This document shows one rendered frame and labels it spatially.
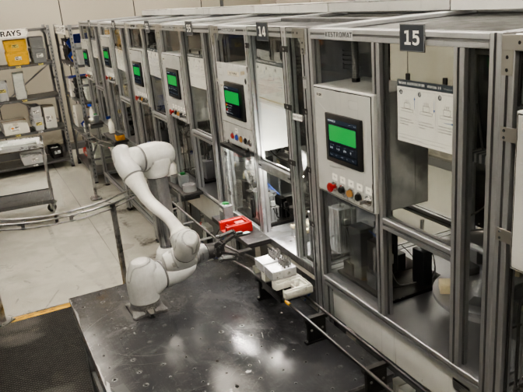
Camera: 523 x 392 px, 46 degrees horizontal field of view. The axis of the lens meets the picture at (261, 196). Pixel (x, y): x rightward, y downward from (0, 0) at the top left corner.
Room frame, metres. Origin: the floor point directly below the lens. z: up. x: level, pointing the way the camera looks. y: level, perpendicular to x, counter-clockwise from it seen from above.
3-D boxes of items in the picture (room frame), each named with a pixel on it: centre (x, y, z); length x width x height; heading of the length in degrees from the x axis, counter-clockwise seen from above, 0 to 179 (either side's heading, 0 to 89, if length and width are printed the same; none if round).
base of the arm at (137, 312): (2.84, 0.64, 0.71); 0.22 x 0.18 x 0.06; 24
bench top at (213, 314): (2.59, 0.32, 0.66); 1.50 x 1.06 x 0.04; 24
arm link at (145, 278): (2.87, 0.64, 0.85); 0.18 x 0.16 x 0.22; 132
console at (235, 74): (3.44, 0.00, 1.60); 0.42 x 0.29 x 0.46; 24
